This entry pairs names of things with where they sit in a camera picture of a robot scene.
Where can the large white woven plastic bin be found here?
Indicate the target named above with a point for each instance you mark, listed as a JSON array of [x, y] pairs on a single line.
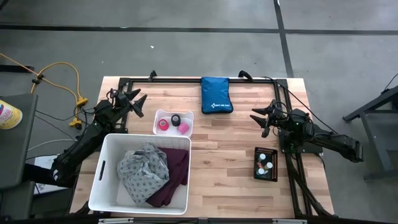
[[105, 186]]

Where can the purple cloth garment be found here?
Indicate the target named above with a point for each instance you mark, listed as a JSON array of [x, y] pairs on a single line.
[[175, 174]]

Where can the black aluminium table frame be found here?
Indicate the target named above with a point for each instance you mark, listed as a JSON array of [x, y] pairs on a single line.
[[186, 80]]

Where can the dark metal side table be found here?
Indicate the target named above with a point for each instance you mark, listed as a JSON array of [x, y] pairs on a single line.
[[379, 130]]

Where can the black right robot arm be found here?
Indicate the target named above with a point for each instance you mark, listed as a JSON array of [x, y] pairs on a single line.
[[326, 137]]

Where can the dark grey side cart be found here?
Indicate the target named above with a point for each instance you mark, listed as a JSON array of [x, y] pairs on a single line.
[[15, 140]]

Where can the blue pill bottle white cap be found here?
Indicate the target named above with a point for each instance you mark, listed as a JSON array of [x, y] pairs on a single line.
[[261, 171], [262, 156]]

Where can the magenta round object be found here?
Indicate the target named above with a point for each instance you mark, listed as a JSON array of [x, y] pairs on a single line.
[[183, 128]]

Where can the magenta bandage roll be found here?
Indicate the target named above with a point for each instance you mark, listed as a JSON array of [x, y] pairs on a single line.
[[163, 125]]

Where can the small white plastic tray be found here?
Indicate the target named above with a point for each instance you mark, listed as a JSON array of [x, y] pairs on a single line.
[[188, 115]]

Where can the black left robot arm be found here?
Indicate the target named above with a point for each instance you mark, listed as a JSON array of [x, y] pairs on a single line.
[[87, 140]]

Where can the black bandage roll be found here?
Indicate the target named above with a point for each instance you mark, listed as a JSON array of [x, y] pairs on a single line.
[[175, 120]]

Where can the yellow wipes canister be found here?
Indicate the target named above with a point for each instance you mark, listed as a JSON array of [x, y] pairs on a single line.
[[9, 115]]

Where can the small black plastic basket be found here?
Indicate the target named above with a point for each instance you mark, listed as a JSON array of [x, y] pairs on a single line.
[[265, 150]]

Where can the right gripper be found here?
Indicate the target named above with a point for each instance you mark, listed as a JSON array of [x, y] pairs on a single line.
[[275, 116]]

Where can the grey patterned hospital gown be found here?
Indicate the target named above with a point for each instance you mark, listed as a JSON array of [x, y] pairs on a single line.
[[143, 174]]

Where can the blue first aid pouch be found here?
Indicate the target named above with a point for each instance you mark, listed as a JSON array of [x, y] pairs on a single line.
[[216, 93]]

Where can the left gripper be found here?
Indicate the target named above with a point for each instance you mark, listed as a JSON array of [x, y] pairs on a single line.
[[119, 99]]

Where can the white paper sheet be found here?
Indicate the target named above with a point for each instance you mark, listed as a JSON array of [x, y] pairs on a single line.
[[45, 161]]

